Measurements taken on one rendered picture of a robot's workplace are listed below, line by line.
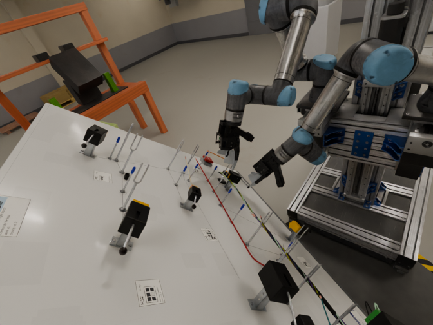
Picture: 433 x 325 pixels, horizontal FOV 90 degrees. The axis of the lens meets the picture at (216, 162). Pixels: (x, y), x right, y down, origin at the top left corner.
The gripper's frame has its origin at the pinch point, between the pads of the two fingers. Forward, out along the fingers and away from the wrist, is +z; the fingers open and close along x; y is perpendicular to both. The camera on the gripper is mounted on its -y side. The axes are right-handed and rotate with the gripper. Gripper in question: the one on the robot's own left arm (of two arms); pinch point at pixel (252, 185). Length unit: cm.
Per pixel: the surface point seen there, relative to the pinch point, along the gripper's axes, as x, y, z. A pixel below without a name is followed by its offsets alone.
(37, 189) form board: 76, 33, -3
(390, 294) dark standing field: -55, -115, 9
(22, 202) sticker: 80, 31, -5
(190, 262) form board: 61, 0, -8
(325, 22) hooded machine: -395, 112, -111
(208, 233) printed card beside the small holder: 47.1, 0.9, -4.4
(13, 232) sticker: 84, 25, -8
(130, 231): 73, 13, -16
